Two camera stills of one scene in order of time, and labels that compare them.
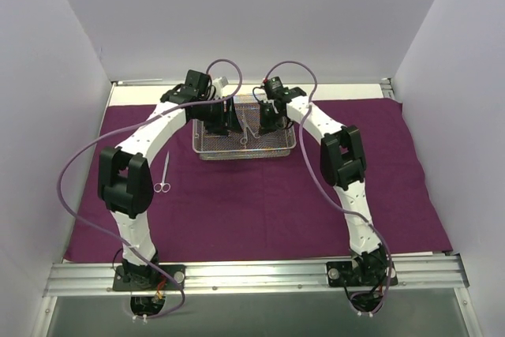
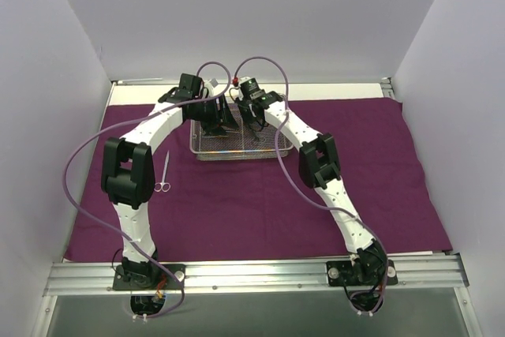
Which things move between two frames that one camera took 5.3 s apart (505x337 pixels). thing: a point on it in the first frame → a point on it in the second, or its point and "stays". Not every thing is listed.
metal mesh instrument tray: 247,144 stays
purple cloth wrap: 266,209 stays
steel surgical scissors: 164,187 stays
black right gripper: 267,119 → 248,108
